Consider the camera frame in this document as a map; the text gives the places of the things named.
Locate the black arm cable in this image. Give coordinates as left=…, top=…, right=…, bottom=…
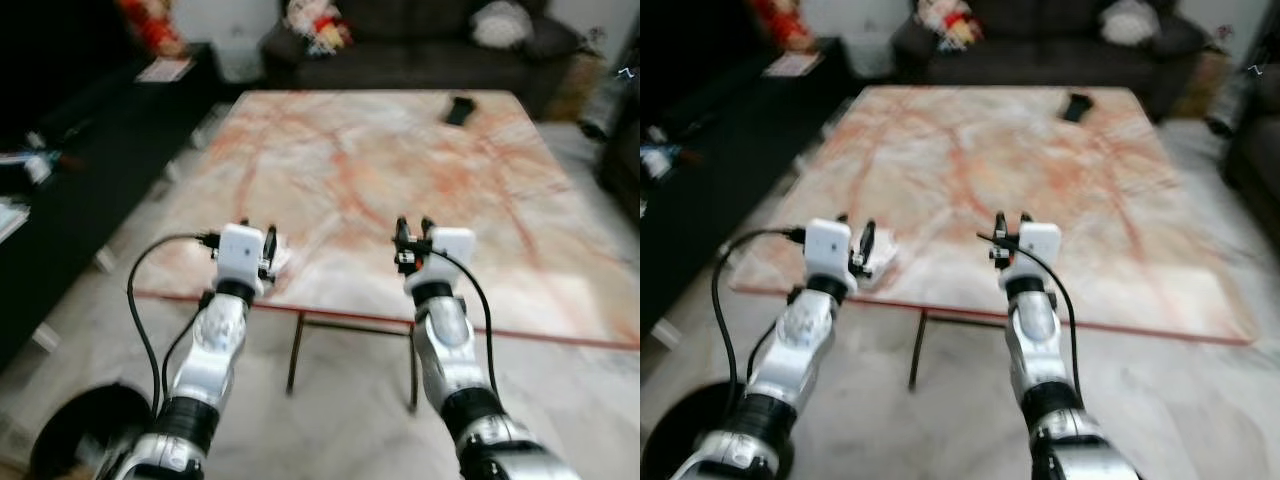
left=436, top=248, right=501, bottom=399
left=126, top=231, right=222, bottom=419
left=711, top=227, right=807, bottom=413
left=976, top=232, right=1083, bottom=393

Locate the colourful patterned cushion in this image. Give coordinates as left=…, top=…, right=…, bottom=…
left=284, top=0, right=353, bottom=57
left=914, top=0, right=983, bottom=53

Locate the black low cabinet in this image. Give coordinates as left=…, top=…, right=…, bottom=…
left=0, top=42, right=243, bottom=373
left=640, top=38, right=861, bottom=336

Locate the red plush toy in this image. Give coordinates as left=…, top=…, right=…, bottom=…
left=113, top=0, right=189, bottom=58
left=745, top=0, right=817, bottom=53

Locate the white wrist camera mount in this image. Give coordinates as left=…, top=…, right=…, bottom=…
left=217, top=223, right=270, bottom=297
left=802, top=217, right=855, bottom=293
left=1017, top=221, right=1063, bottom=273
left=427, top=227, right=478, bottom=281

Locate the orange marble coffee table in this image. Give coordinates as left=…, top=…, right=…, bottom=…
left=130, top=89, right=641, bottom=413
left=728, top=84, right=1261, bottom=393

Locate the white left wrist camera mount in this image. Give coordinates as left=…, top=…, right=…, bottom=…
left=217, top=223, right=270, bottom=297
left=802, top=217, right=855, bottom=293

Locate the small white blue clutter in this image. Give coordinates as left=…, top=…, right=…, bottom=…
left=640, top=124, right=703, bottom=183
left=0, top=128, right=79, bottom=189

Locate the black round rubbish bin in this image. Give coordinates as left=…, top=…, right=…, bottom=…
left=640, top=380, right=746, bottom=480
left=28, top=383, right=153, bottom=480

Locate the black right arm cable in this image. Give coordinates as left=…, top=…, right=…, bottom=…
left=436, top=248, right=501, bottom=399
left=976, top=232, right=1083, bottom=393

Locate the grey cylindrical object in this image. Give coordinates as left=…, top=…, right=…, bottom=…
left=578, top=72, right=627, bottom=141

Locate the white fluffy cushion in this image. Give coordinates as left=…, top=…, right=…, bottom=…
left=1099, top=0, right=1163, bottom=47
left=471, top=1, right=537, bottom=50

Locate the dark grey sofa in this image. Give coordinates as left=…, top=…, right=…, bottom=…
left=259, top=0, right=593, bottom=119
left=890, top=0, right=1213, bottom=121

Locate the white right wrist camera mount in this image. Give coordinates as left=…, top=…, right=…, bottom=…
left=1017, top=221, right=1063, bottom=273
left=427, top=227, right=478, bottom=281

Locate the flat pale book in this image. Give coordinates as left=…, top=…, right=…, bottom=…
left=134, top=56, right=194, bottom=84
left=764, top=51, right=825, bottom=79

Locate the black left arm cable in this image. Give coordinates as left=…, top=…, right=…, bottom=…
left=126, top=231, right=222, bottom=419
left=711, top=227, right=807, bottom=413

